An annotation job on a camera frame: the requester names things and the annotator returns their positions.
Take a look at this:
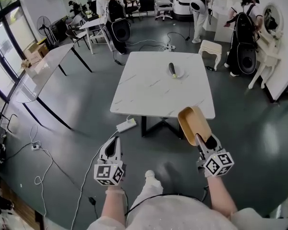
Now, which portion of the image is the white office chair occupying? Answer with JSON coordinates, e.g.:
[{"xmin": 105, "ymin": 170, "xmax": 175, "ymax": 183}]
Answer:
[{"xmin": 154, "ymin": 0, "xmax": 174, "ymax": 22}]

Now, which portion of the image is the white shelf cabinet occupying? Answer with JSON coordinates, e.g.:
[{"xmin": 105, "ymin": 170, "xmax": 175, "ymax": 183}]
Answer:
[{"xmin": 202, "ymin": 0, "xmax": 243, "ymax": 43}]

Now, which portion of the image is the large black backpack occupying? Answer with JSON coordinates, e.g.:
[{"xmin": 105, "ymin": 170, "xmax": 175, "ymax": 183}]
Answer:
[{"xmin": 231, "ymin": 11, "xmax": 259, "ymax": 76}]

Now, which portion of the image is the tan plastic container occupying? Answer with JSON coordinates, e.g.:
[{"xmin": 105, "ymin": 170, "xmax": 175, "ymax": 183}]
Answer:
[{"xmin": 177, "ymin": 106, "xmax": 213, "ymax": 147}]

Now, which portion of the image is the person's left forearm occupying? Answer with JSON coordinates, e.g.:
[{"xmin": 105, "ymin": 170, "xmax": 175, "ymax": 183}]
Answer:
[{"xmin": 100, "ymin": 185, "xmax": 127, "ymax": 225}]

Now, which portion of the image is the white marble table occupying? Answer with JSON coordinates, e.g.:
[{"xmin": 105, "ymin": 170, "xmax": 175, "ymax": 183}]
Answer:
[{"xmin": 109, "ymin": 51, "xmax": 216, "ymax": 138}]

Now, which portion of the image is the dark dining chair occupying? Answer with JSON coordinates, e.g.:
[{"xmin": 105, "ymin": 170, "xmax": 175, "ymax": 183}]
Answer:
[{"xmin": 65, "ymin": 20, "xmax": 91, "ymax": 50}]

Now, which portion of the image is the white dressing table with mirror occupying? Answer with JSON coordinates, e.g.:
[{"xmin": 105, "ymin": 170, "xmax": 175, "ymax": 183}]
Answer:
[{"xmin": 248, "ymin": 2, "xmax": 284, "ymax": 90}]

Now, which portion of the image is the black standing fan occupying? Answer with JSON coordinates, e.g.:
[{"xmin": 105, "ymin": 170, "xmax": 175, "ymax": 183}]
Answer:
[{"xmin": 36, "ymin": 15, "xmax": 59, "ymax": 49}]

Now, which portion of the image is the black office chair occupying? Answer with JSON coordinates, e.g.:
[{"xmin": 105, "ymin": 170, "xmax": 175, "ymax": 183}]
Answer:
[{"xmin": 138, "ymin": 0, "xmax": 156, "ymax": 22}]

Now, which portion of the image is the black cable with plug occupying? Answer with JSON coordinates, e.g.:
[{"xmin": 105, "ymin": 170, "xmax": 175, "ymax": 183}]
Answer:
[{"xmin": 166, "ymin": 20, "xmax": 192, "ymax": 43}]

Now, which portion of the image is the black backpack white trim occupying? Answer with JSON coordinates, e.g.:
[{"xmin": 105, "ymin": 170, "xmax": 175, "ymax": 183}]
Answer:
[{"xmin": 106, "ymin": 0, "xmax": 132, "ymax": 44}]

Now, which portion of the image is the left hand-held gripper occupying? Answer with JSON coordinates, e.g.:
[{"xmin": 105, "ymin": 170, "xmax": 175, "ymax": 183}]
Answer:
[{"xmin": 94, "ymin": 136, "xmax": 126, "ymax": 187}]

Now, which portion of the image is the black body cable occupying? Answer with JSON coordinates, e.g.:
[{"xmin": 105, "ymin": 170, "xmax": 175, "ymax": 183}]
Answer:
[{"xmin": 123, "ymin": 187, "xmax": 209, "ymax": 217}]

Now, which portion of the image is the brown cardboard box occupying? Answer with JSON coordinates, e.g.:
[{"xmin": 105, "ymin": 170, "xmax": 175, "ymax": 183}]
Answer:
[{"xmin": 23, "ymin": 43, "xmax": 49, "ymax": 65}]

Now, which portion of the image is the dark eggplant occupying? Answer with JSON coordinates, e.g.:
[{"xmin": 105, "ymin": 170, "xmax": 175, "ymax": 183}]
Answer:
[{"xmin": 168, "ymin": 62, "xmax": 179, "ymax": 79}]

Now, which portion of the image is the person's right hand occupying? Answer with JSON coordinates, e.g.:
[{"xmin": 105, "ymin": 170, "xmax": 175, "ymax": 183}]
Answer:
[{"xmin": 196, "ymin": 160, "xmax": 210, "ymax": 178}]

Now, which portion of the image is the white round backpack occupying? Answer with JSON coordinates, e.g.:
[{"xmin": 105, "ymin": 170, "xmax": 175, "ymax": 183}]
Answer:
[{"xmin": 190, "ymin": 0, "xmax": 209, "ymax": 14}]

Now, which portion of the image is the person's right forearm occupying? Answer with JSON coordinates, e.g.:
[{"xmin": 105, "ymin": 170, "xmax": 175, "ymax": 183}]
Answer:
[{"xmin": 206, "ymin": 175, "xmax": 239, "ymax": 217}]

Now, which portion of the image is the white wheeled robot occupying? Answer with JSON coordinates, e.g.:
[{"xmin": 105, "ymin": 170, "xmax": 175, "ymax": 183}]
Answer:
[{"xmin": 172, "ymin": 0, "xmax": 195, "ymax": 16}]

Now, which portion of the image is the clear round plate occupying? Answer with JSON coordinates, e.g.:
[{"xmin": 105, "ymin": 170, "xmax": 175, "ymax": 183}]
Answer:
[{"xmin": 166, "ymin": 65, "xmax": 185, "ymax": 80}]

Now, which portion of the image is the long grey glossy table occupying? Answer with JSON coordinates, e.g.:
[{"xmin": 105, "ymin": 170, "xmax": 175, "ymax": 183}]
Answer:
[{"xmin": 15, "ymin": 43, "xmax": 93, "ymax": 131}]

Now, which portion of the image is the person's white trouser leg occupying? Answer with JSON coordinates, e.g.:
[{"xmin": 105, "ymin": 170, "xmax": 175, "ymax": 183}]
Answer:
[{"xmin": 129, "ymin": 170, "xmax": 164, "ymax": 212}]

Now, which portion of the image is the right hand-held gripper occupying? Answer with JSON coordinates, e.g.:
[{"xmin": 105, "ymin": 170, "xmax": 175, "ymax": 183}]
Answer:
[{"xmin": 194, "ymin": 133, "xmax": 235, "ymax": 178}]

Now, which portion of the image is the looped white cable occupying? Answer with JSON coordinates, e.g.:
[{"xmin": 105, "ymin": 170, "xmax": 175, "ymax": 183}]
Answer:
[{"xmin": 29, "ymin": 123, "xmax": 54, "ymax": 218}]

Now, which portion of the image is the small white dining table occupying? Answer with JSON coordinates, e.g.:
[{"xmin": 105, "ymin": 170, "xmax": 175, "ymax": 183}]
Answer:
[{"xmin": 79, "ymin": 17, "xmax": 114, "ymax": 55}]

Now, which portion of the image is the large white power strip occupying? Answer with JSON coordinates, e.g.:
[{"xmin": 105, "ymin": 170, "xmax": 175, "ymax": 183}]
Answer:
[{"xmin": 116, "ymin": 119, "xmax": 137, "ymax": 133}]

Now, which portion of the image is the person's white shirt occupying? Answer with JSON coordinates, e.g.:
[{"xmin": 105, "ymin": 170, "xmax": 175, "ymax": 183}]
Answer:
[{"xmin": 86, "ymin": 194, "xmax": 264, "ymax": 230}]

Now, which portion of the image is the cream padded stool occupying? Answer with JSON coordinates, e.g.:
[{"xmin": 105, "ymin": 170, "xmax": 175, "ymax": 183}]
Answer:
[{"xmin": 198, "ymin": 39, "xmax": 223, "ymax": 71}]

